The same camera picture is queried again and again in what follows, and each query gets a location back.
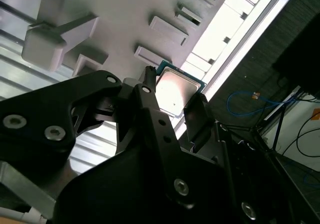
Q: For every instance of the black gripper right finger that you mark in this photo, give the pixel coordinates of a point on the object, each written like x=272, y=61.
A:
x=200, y=124

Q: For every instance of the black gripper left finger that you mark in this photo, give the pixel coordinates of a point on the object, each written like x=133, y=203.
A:
x=50, y=109

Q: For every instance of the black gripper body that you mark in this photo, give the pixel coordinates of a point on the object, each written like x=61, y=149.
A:
x=120, y=199

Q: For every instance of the silver CPU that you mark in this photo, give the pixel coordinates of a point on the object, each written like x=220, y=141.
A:
x=175, y=91

